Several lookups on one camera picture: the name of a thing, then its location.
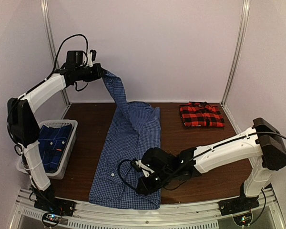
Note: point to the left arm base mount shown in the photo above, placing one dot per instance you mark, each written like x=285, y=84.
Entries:
x=46, y=201

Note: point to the front aluminium frame rail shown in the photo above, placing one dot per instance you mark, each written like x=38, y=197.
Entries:
x=198, y=215

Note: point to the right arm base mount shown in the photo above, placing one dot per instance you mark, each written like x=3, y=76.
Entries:
x=238, y=204

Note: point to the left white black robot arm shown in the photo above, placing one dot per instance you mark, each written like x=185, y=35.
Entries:
x=22, y=125

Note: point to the dark blue plaid shirt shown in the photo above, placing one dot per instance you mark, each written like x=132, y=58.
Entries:
x=52, y=143

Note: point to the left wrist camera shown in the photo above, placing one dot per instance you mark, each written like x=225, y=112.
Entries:
x=91, y=56

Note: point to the white plastic laundry basket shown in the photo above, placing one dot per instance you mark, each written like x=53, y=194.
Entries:
x=59, y=174

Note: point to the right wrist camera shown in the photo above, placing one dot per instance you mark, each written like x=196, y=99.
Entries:
x=140, y=167

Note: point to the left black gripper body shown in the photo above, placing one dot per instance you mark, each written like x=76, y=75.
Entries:
x=87, y=76

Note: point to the aluminium frame post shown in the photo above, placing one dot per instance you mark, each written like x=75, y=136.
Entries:
x=244, y=18
x=48, y=30

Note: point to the left aluminium frame post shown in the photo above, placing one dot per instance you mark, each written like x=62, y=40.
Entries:
x=48, y=30

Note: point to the red black plaid shirt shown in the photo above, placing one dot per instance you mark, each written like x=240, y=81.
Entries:
x=201, y=114

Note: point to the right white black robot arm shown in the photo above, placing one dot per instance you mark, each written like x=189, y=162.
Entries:
x=261, y=141

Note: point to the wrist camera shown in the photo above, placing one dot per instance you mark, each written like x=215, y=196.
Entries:
x=140, y=167
x=91, y=56

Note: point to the right aluminium frame post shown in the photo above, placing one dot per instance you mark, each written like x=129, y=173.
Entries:
x=244, y=18

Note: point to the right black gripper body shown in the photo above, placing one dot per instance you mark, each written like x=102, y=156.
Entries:
x=164, y=177

